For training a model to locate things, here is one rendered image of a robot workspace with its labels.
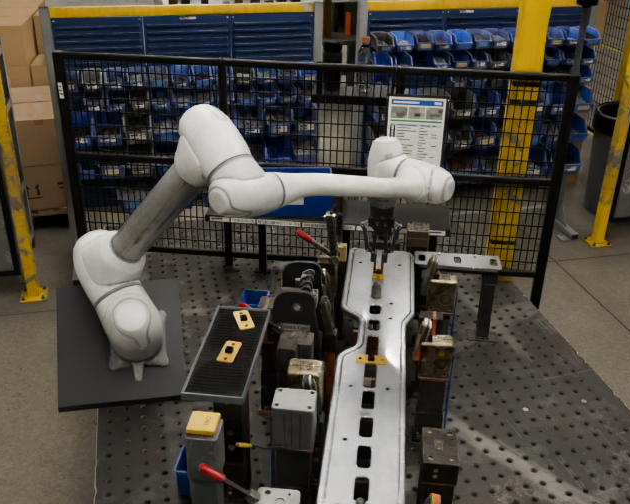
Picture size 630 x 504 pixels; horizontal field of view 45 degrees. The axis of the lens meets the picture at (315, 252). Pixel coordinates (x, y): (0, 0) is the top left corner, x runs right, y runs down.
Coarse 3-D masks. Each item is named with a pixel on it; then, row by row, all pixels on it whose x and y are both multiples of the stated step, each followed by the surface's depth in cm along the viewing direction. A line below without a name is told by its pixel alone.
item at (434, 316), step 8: (424, 312) 230; (432, 312) 230; (440, 312) 230; (432, 320) 227; (440, 320) 226; (432, 328) 228; (440, 328) 228; (416, 376) 237; (416, 384) 238; (408, 392) 242; (416, 392) 239
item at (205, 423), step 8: (192, 416) 159; (200, 416) 159; (208, 416) 159; (216, 416) 159; (192, 424) 157; (200, 424) 157; (208, 424) 157; (216, 424) 157; (192, 432) 156; (200, 432) 156; (208, 432) 155
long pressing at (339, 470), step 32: (352, 256) 258; (352, 288) 240; (384, 288) 240; (384, 320) 223; (352, 352) 209; (384, 352) 209; (352, 384) 196; (384, 384) 196; (352, 416) 185; (384, 416) 185; (352, 448) 175; (384, 448) 175; (320, 480) 165; (352, 480) 166; (384, 480) 166
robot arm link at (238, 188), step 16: (240, 160) 187; (224, 176) 186; (240, 176) 185; (256, 176) 188; (272, 176) 193; (208, 192) 186; (224, 192) 183; (240, 192) 184; (256, 192) 186; (272, 192) 190; (224, 208) 183; (240, 208) 185; (256, 208) 188; (272, 208) 192
